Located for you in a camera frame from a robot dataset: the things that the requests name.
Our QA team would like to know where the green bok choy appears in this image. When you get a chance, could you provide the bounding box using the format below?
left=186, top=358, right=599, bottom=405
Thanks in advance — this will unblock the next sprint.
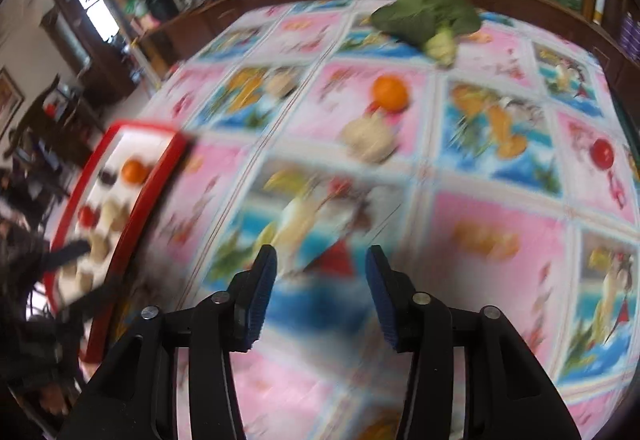
left=370, top=0, right=482, bottom=67

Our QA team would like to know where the small red tomato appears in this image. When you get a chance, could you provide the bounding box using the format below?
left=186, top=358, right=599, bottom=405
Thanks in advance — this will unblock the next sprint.
left=590, top=139, right=616, bottom=168

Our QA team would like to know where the red-rimmed white tray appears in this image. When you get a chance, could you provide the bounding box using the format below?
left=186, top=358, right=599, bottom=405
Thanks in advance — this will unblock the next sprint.
left=42, top=120, right=193, bottom=363

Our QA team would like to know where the framed wall picture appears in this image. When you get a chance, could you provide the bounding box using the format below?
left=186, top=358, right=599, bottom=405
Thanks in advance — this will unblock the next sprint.
left=0, top=67, right=25, bottom=136

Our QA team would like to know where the beige sugarcane piece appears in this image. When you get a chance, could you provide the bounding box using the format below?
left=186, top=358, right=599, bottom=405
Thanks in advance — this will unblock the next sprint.
left=89, top=232, right=113, bottom=263
left=102, top=200, right=132, bottom=232
left=70, top=267, right=96, bottom=293
left=341, top=112, right=401, bottom=163

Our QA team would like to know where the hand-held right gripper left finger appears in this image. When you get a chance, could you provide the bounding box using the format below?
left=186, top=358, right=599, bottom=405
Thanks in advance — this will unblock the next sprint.
left=60, top=244, right=278, bottom=440

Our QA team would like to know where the printed pink tablecloth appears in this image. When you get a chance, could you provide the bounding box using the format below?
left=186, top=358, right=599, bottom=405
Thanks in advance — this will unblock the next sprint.
left=80, top=0, right=638, bottom=440

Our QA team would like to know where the small orange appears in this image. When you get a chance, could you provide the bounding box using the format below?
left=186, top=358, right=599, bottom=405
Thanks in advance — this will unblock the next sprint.
left=371, top=75, right=410, bottom=113

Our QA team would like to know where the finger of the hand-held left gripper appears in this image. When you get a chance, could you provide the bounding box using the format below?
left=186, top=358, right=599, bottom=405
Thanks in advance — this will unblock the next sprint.
left=42, top=240, right=93, bottom=271
left=57, top=277, right=121, bottom=321

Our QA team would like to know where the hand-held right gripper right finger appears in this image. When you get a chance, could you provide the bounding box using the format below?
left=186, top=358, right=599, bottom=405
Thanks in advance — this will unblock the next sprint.
left=365, top=244, right=583, bottom=440

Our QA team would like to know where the large orange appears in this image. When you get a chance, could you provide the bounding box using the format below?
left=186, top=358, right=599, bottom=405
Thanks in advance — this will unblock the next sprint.
left=121, top=159, right=151, bottom=185

